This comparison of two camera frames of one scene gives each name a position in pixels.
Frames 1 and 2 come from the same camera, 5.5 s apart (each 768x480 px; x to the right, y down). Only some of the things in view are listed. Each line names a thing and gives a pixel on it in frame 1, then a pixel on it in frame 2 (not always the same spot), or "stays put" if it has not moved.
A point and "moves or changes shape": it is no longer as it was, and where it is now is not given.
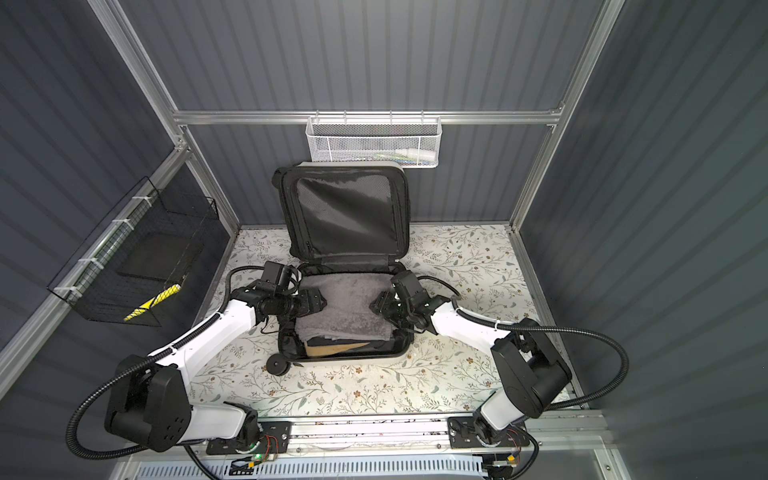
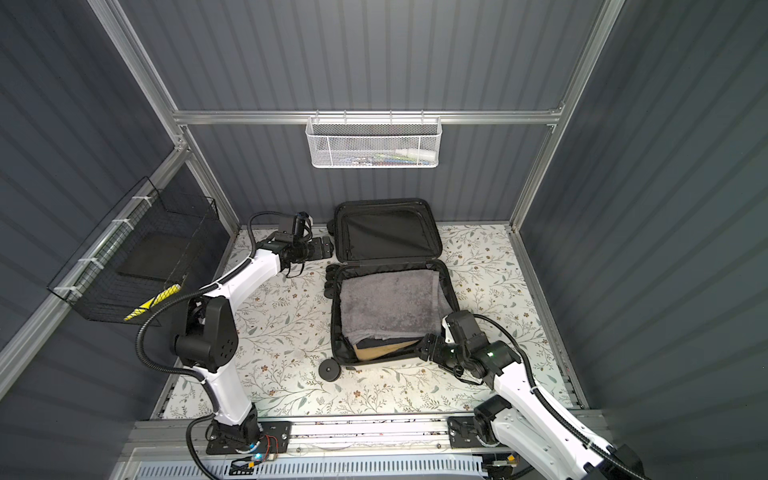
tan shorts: (315, 351) -> (363, 354)
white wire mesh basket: (413, 141) stays put
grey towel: (347, 314) moves or changes shape
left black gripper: (306, 306) -> (318, 251)
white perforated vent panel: (453, 468) stays put
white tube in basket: (417, 155) stays put
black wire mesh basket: (146, 245) stays put
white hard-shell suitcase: (347, 225) moves or changes shape
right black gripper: (384, 301) -> (435, 352)
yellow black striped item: (163, 296) stays put
